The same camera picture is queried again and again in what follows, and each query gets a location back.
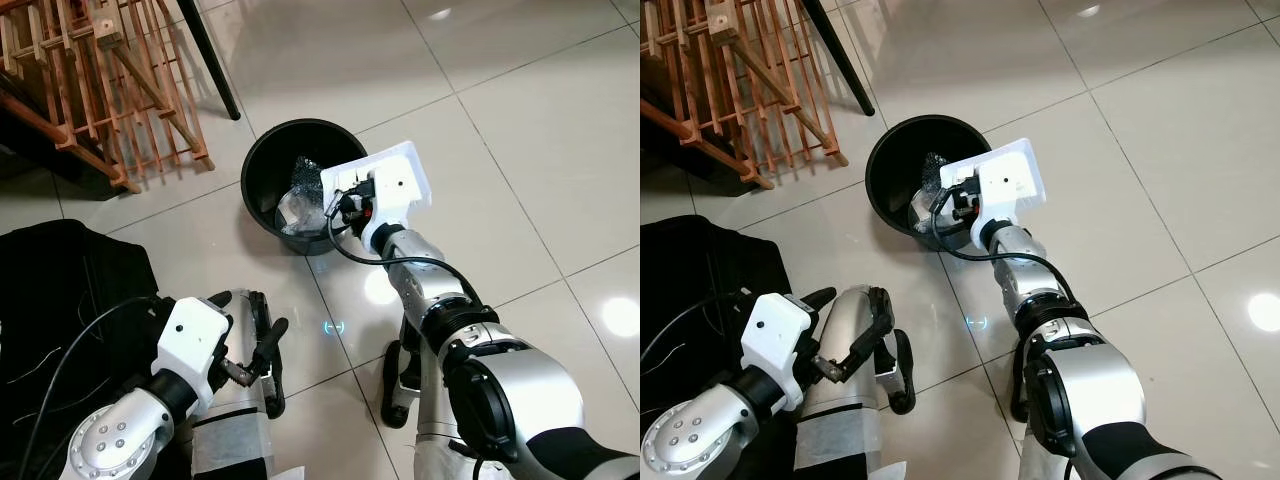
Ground clear plastic tray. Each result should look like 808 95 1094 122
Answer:
940 137 1047 217
319 140 434 217

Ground clear crinkled plastic trash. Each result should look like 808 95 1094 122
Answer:
903 150 963 237
276 152 347 241

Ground black round rubbish bin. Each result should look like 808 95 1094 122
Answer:
240 117 370 257
864 113 994 252

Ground black fabric bag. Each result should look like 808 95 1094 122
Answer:
0 219 198 480
640 214 803 466

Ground black table leg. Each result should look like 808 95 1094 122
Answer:
800 0 878 117
175 0 243 122

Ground wooden slatted rack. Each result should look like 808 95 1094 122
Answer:
640 0 850 192
0 0 217 195

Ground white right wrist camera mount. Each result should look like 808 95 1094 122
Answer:
972 160 1027 249
360 163 417 251

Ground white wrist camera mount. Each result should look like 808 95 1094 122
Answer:
154 296 234 403
739 292 822 413
360 163 417 251
972 160 1027 249

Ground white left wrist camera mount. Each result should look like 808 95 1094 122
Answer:
739 292 822 413
154 296 234 403

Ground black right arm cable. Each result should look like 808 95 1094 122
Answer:
929 188 1083 304
325 195 479 301

